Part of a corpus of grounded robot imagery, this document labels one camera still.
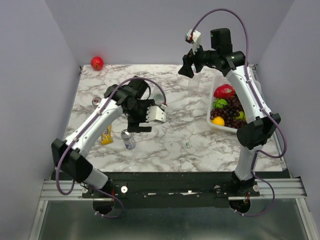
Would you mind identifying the green striped ball fruit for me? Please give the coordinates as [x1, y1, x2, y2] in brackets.
[212, 98, 228, 109]

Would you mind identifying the white plastic fruit basket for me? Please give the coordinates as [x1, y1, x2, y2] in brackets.
[206, 75, 238, 134]

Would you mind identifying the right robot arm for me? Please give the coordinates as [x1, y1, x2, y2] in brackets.
[178, 28, 281, 196]

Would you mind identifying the clear unlabeled plastic bottle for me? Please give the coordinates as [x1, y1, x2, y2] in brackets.
[187, 73, 202, 95]

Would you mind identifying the black mounting base rail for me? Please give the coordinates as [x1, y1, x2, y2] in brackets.
[82, 172, 260, 209]

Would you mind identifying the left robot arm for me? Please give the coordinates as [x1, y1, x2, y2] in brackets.
[51, 76, 155, 198]

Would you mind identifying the tilted silver drink can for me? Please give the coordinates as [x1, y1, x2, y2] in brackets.
[120, 129, 136, 150]

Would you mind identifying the dark purple grape bunch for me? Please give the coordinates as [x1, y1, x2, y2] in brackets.
[209, 95, 247, 129]

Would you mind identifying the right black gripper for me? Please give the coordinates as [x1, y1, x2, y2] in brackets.
[176, 39, 218, 79]

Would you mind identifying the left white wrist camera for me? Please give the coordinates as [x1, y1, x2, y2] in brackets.
[145, 105, 167, 123]

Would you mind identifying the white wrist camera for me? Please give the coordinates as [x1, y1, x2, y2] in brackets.
[184, 29, 202, 55]
[145, 105, 167, 123]

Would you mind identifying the red dragon fruit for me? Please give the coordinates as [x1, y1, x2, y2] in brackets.
[213, 84, 236, 99]

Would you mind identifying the orange fruit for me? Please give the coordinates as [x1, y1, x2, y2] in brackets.
[210, 116, 225, 126]

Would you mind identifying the green label water bottle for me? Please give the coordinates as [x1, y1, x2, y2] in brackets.
[153, 93, 165, 106]

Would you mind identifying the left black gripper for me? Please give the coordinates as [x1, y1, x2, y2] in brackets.
[127, 100, 157, 134]

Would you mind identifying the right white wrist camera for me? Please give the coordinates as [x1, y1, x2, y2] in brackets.
[184, 29, 202, 55]

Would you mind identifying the red apple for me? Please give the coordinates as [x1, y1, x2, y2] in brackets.
[90, 56, 104, 71]

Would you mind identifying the green white bottle cap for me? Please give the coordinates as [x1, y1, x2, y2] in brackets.
[184, 141, 191, 148]

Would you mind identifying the upright red bull can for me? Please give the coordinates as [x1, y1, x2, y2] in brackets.
[91, 96, 102, 109]

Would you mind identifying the yellow m&m's candy bag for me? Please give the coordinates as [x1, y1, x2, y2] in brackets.
[101, 124, 113, 146]

